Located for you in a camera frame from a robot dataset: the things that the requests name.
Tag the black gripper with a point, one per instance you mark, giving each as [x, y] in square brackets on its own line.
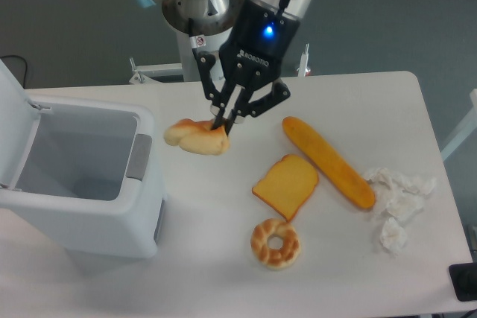
[252, 58]

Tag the round braided bread roll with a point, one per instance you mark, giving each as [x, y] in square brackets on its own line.
[197, 137]

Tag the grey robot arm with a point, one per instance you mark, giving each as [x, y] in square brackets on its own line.
[291, 9]

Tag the white open trash can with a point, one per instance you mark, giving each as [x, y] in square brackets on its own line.
[85, 173]

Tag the orange toast slice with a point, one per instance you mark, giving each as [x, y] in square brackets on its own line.
[287, 185]

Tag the long orange baguette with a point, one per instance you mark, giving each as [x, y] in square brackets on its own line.
[337, 170]

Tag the large crumpled white tissue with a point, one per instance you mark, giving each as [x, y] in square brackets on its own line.
[398, 195]

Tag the small crumpled white tissue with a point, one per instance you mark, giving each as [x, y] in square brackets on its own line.
[393, 237]

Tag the black device at edge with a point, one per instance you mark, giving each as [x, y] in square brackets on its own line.
[463, 277]

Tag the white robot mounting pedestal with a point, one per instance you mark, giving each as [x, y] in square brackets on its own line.
[199, 25]

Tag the ring shaped braided bread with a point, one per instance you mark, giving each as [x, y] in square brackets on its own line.
[275, 244]

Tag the white frame post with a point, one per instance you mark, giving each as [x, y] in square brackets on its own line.
[465, 127]

